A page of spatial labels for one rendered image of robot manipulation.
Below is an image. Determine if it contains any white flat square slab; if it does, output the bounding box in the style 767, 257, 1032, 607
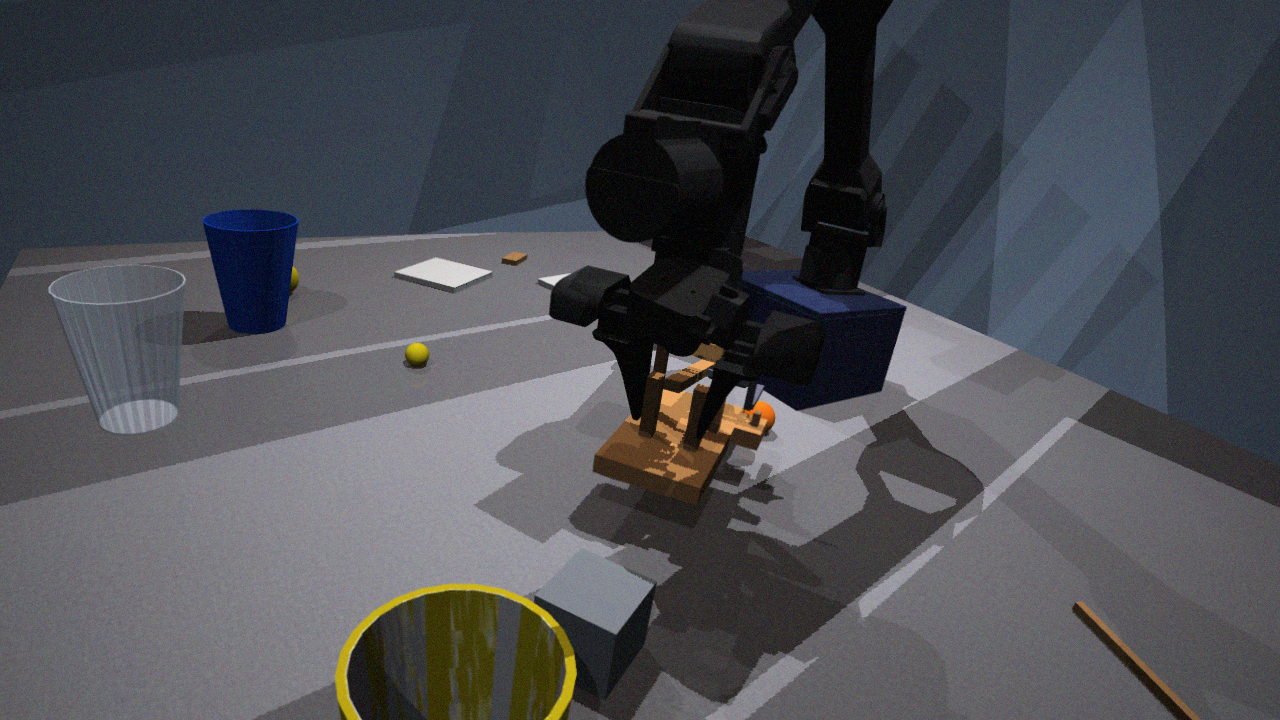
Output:
394, 258, 493, 293
538, 273, 571, 290

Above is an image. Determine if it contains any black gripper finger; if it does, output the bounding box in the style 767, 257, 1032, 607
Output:
593, 329, 654, 421
696, 350, 760, 439

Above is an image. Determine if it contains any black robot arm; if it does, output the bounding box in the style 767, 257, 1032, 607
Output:
585, 0, 893, 357

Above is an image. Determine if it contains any dark blue cup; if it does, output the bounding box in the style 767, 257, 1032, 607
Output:
202, 209, 300, 334

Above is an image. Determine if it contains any tan wooden bar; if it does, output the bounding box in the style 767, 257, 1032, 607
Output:
1073, 602, 1201, 720

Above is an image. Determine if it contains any orange wooden catapult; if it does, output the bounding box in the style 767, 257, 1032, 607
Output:
593, 343, 767, 506

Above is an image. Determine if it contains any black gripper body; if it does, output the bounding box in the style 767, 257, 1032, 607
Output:
549, 227, 826, 386

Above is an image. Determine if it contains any orange ball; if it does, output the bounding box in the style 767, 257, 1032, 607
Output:
745, 401, 774, 433

